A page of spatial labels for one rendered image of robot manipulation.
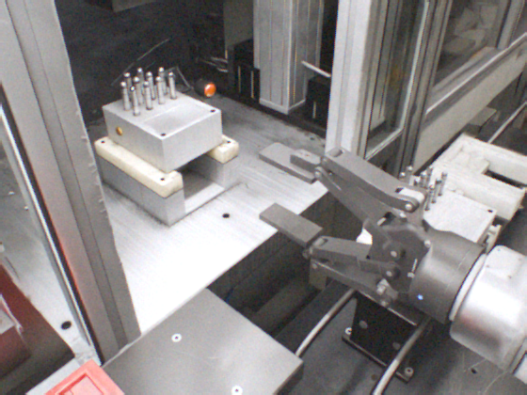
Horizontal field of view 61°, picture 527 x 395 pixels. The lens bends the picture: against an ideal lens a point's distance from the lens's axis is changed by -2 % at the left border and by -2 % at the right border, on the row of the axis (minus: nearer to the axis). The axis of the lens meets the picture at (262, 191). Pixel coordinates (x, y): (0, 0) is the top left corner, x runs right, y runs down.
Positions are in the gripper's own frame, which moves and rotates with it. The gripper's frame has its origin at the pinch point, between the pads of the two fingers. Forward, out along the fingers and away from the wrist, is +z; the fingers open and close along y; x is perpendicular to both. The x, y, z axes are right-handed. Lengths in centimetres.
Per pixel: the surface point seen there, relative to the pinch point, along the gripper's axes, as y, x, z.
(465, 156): -13.1, -42.7, -6.2
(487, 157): -12.5, -44.1, -9.5
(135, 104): 4.4, 3.3, 21.6
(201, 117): 2.9, -1.9, 15.3
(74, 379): -3.2, 26.6, -0.7
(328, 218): -99, -101, 55
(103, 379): -3.7, 25.0, -2.0
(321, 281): -99, -70, 36
